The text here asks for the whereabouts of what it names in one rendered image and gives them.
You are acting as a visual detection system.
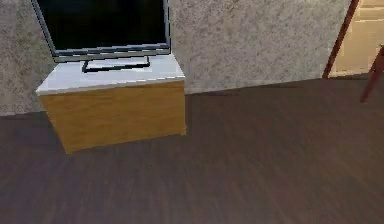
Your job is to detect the black flat television set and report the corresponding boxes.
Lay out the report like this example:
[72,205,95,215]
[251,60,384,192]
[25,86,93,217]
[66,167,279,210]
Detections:
[30,0,172,74]

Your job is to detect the dark red wooden chair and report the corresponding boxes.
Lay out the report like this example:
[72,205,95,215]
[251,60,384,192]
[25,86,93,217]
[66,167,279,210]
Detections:
[359,44,384,104]

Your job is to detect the brown wooden door frame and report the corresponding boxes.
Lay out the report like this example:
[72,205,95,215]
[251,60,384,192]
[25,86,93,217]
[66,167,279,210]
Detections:
[321,0,361,80]

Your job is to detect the wooden cabinet with white top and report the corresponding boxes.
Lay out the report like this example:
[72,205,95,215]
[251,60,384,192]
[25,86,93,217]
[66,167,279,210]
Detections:
[35,53,187,155]

